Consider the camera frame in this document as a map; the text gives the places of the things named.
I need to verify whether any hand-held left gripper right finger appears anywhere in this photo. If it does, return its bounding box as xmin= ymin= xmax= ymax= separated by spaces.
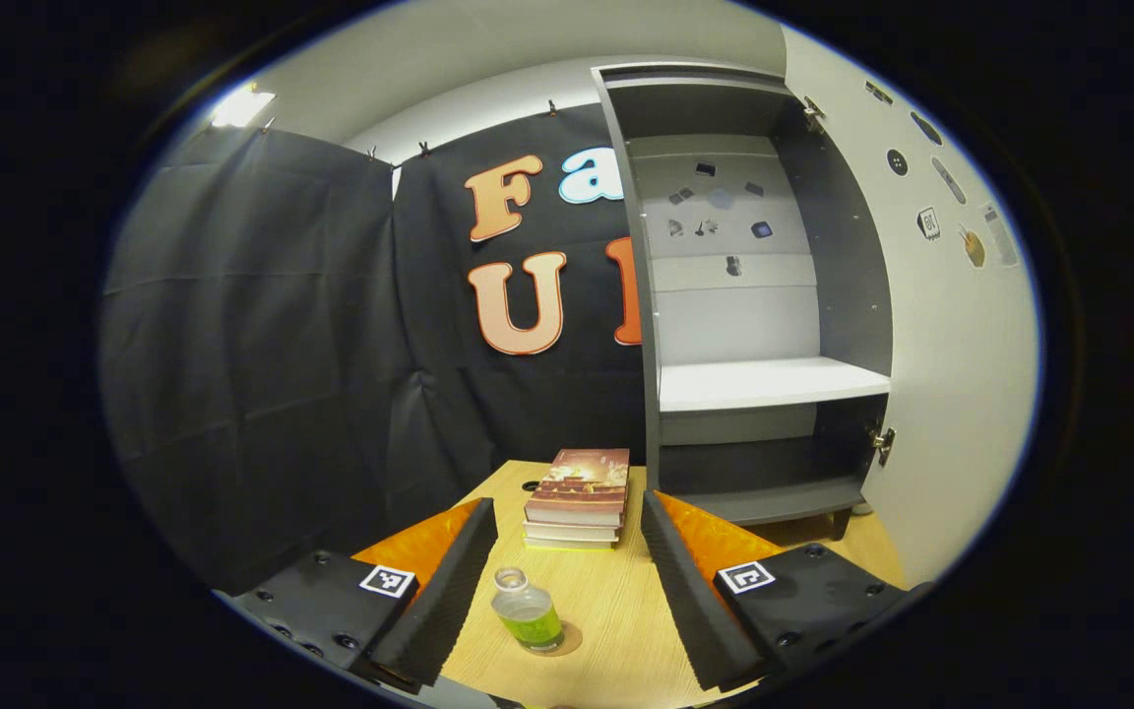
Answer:
xmin=640 ymin=490 xmax=913 ymax=693

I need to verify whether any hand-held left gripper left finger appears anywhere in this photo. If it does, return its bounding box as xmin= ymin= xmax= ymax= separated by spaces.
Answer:
xmin=232 ymin=497 xmax=499 ymax=690

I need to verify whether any clear bottle with green label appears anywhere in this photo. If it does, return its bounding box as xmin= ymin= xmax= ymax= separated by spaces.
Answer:
xmin=490 ymin=566 xmax=565 ymax=654

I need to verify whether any round brown coaster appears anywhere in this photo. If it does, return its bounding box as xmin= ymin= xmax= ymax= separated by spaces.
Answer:
xmin=518 ymin=622 xmax=585 ymax=658

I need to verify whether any beige cabinet door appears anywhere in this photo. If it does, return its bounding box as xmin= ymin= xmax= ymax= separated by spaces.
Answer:
xmin=782 ymin=25 xmax=1042 ymax=589

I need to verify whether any white cabinet shelf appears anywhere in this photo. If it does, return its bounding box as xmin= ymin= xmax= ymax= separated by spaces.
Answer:
xmin=659 ymin=355 xmax=892 ymax=414

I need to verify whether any white edged book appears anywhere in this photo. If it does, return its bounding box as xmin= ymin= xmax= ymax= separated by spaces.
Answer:
xmin=525 ymin=519 xmax=624 ymax=543

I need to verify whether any brown cover book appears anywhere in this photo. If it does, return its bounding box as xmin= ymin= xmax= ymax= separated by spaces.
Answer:
xmin=525 ymin=449 xmax=631 ymax=528

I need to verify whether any black backdrop cloth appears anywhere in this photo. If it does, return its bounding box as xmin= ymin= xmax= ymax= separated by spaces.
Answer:
xmin=99 ymin=101 xmax=652 ymax=597

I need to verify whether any narrow ceiling light strip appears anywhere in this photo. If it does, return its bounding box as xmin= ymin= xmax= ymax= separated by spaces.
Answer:
xmin=210 ymin=87 xmax=278 ymax=129

